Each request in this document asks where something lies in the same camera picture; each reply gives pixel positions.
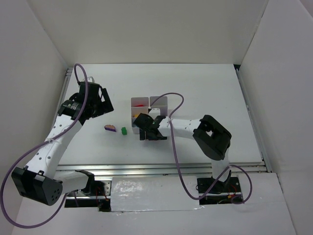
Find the right white divided container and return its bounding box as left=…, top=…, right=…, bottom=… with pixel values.
left=149, top=96, right=168, bottom=116

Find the white taped front panel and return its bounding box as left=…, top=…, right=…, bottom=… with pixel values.
left=111, top=176, right=200, bottom=212

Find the small green lego brick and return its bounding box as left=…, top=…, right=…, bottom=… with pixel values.
left=121, top=127, right=127, bottom=135

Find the left white divided container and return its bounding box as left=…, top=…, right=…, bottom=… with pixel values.
left=131, top=97, right=149, bottom=134

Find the white divided container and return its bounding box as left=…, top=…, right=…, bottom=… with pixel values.
left=131, top=97, right=149, bottom=134
left=149, top=96, right=168, bottom=116

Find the aluminium table rail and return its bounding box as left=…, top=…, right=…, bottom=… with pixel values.
left=56, top=163, right=267, bottom=176

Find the purple arched lego with print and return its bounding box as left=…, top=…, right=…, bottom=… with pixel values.
left=104, top=125, right=116, bottom=132

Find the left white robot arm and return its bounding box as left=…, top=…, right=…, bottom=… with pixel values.
left=11, top=82, right=114, bottom=206

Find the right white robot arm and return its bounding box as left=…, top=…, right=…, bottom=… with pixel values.
left=134, top=114, right=232, bottom=194

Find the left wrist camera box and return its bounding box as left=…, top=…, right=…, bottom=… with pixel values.
left=88, top=76, right=95, bottom=83

